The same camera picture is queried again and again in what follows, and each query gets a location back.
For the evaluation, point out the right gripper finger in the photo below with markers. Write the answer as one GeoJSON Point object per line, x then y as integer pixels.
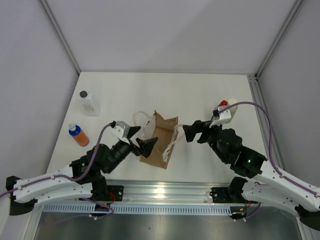
{"type": "Point", "coordinates": [194, 128]}
{"type": "Point", "coordinates": [191, 134]}

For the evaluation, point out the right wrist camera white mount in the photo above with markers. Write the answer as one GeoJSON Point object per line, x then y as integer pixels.
{"type": "Point", "coordinates": [221, 115]}

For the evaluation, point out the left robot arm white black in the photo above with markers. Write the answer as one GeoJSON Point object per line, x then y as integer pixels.
{"type": "Point", "coordinates": [83, 178]}

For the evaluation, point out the white slotted cable duct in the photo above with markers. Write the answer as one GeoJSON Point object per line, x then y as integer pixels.
{"type": "Point", "coordinates": [140, 209]}

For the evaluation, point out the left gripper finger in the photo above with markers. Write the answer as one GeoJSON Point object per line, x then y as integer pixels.
{"type": "Point", "coordinates": [145, 147]}
{"type": "Point", "coordinates": [132, 131]}

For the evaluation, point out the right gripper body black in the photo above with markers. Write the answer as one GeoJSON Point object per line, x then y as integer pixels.
{"type": "Point", "coordinates": [209, 134]}

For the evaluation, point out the green dish soap bottle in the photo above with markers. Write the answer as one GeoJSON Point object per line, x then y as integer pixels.
{"type": "Point", "coordinates": [223, 103]}

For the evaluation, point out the right aluminium frame post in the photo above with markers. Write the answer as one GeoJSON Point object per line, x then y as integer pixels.
{"type": "Point", "coordinates": [290, 18]}

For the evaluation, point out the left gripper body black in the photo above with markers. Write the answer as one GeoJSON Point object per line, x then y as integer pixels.
{"type": "Point", "coordinates": [122, 150]}

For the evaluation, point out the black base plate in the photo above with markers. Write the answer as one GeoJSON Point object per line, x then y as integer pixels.
{"type": "Point", "coordinates": [110, 193]}
{"type": "Point", "coordinates": [220, 195]}

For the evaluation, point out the left aluminium frame post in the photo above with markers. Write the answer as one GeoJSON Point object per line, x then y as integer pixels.
{"type": "Point", "coordinates": [44, 5]}

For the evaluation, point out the aluminium mounting rail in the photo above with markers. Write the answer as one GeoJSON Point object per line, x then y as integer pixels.
{"type": "Point", "coordinates": [166, 192]}

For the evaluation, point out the aluminium frame post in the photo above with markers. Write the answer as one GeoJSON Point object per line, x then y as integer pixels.
{"type": "Point", "coordinates": [290, 18]}
{"type": "Point", "coordinates": [44, 5]}

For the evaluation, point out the burlap watermelon canvas bag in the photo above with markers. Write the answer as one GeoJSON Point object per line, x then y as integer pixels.
{"type": "Point", "coordinates": [166, 130]}

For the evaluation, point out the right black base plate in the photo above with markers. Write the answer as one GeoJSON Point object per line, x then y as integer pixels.
{"type": "Point", "coordinates": [220, 195]}

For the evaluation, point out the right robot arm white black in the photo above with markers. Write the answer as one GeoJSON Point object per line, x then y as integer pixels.
{"type": "Point", "coordinates": [257, 178]}

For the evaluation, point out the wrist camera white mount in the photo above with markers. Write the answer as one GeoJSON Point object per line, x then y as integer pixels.
{"type": "Point", "coordinates": [121, 131]}
{"type": "Point", "coordinates": [221, 115]}

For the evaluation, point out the clear bottle black cap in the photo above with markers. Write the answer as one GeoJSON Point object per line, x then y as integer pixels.
{"type": "Point", "coordinates": [89, 104]}

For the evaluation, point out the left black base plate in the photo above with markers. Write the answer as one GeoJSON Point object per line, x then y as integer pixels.
{"type": "Point", "coordinates": [110, 193]}

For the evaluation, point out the pale green bottle white cap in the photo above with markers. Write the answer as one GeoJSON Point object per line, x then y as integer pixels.
{"type": "Point", "coordinates": [232, 110]}

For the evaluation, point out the orange pump bottle blue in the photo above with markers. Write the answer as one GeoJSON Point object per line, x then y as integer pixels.
{"type": "Point", "coordinates": [78, 135]}

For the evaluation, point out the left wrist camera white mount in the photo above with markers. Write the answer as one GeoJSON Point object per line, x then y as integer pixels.
{"type": "Point", "coordinates": [121, 131]}

